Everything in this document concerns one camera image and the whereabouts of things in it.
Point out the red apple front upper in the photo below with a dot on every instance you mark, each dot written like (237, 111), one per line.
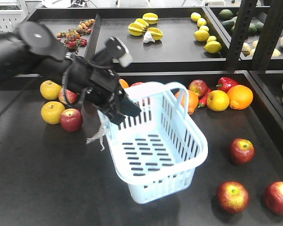
(241, 151)

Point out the dark red apple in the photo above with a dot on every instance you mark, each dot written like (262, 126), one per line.
(71, 120)

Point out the black wooden display stand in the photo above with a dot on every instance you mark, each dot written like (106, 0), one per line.
(216, 177)

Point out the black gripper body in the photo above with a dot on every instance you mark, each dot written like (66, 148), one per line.
(105, 90)

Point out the red apple front right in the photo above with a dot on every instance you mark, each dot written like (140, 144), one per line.
(273, 197)

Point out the red apple beside oranges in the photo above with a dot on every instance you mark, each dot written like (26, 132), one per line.
(136, 84)

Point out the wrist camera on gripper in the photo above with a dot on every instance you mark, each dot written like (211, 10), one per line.
(114, 49)

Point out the red apple small middle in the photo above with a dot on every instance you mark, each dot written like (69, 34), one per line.
(199, 87)

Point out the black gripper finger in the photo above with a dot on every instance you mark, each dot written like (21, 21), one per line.
(127, 106)
(111, 114)

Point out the red apple front lower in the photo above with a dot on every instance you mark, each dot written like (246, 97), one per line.
(232, 197)

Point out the red bell pepper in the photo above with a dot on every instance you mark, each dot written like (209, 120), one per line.
(226, 83)

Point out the yellow apple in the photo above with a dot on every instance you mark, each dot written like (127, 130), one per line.
(50, 90)
(51, 112)

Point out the light blue plastic basket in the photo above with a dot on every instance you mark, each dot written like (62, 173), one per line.
(156, 152)

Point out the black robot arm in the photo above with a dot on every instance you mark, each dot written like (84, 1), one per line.
(31, 48)

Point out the white garlic bulb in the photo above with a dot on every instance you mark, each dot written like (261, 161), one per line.
(147, 38)

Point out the red chili pepper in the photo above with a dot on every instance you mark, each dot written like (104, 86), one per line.
(203, 101)

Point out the orange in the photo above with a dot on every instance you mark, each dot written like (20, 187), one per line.
(192, 103)
(240, 97)
(123, 83)

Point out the orange right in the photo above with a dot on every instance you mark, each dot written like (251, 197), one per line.
(240, 97)

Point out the orange middle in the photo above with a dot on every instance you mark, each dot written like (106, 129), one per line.
(192, 103)

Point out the yellow round fruit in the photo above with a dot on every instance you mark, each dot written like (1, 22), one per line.
(218, 101)

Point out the yellow apple rear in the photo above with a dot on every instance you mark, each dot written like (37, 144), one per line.
(50, 90)

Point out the small red apple rear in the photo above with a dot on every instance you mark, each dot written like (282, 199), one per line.
(71, 96)

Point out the yellow apple front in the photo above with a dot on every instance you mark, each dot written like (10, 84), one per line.
(51, 112)

